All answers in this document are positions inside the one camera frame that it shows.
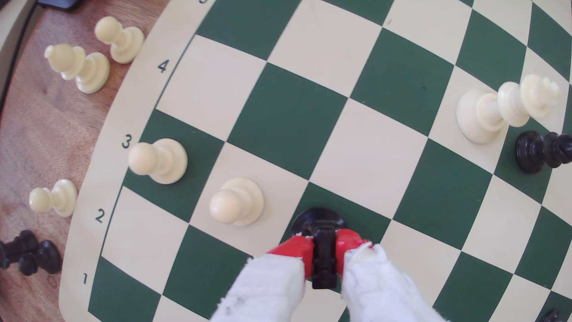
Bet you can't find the red white-wrapped gripper finger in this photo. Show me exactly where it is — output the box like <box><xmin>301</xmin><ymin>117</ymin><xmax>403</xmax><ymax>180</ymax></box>
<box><xmin>336</xmin><ymin>229</ymin><xmax>447</xmax><ymax>322</ymax></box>
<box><xmin>210</xmin><ymin>236</ymin><xmax>314</xmax><ymax>322</ymax></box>

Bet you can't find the white chess pawn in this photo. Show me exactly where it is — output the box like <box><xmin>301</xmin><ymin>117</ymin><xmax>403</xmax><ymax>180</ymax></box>
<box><xmin>29</xmin><ymin>179</ymin><xmax>79</xmax><ymax>218</ymax></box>
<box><xmin>209</xmin><ymin>177</ymin><xmax>265</xmax><ymax>226</ymax></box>
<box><xmin>128</xmin><ymin>138</ymin><xmax>188</xmax><ymax>185</ymax></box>
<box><xmin>94</xmin><ymin>16</ymin><xmax>145</xmax><ymax>64</ymax></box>

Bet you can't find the green and cream chess mat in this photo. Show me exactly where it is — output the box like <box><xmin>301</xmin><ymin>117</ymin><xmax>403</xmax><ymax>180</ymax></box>
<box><xmin>58</xmin><ymin>0</ymin><xmax>572</xmax><ymax>322</ymax></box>

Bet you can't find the tall black chess piece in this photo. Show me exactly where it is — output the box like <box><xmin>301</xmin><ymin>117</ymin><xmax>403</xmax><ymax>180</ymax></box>
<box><xmin>515</xmin><ymin>131</ymin><xmax>572</xmax><ymax>174</ymax></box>

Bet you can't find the white chess queen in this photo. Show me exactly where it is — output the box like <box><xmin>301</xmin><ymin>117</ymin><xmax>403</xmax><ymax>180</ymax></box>
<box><xmin>456</xmin><ymin>74</ymin><xmax>561</xmax><ymax>145</ymax></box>

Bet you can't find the white chess bishop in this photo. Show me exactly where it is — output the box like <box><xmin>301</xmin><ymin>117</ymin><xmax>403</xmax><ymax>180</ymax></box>
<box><xmin>44</xmin><ymin>43</ymin><xmax>111</xmax><ymax>95</ymax></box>

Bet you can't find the small black object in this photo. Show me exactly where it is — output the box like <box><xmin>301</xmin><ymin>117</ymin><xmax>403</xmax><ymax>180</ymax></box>
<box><xmin>38</xmin><ymin>0</ymin><xmax>81</xmax><ymax>10</ymax></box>

